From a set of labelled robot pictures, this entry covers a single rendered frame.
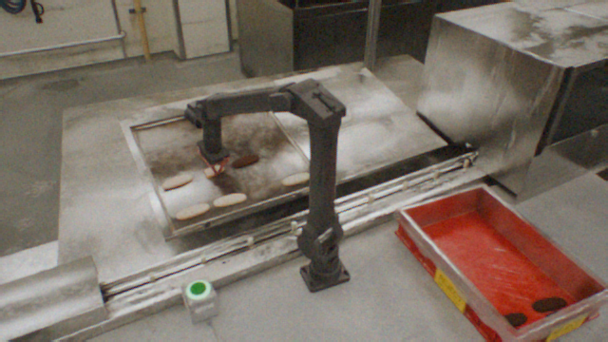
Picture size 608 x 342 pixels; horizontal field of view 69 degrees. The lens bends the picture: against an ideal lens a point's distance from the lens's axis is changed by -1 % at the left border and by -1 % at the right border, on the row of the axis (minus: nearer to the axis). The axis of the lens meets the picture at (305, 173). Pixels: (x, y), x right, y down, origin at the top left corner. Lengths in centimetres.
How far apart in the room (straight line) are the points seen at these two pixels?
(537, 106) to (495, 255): 45
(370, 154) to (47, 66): 377
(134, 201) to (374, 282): 82
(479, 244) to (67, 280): 112
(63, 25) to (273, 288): 388
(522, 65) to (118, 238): 130
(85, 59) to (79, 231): 346
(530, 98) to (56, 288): 137
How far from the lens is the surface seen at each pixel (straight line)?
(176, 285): 122
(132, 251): 140
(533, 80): 148
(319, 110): 93
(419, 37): 367
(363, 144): 163
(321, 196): 105
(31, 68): 488
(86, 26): 478
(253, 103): 110
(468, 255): 140
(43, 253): 151
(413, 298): 125
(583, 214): 171
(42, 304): 122
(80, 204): 163
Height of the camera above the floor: 177
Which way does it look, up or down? 36 degrees down
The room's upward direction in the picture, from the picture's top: 1 degrees clockwise
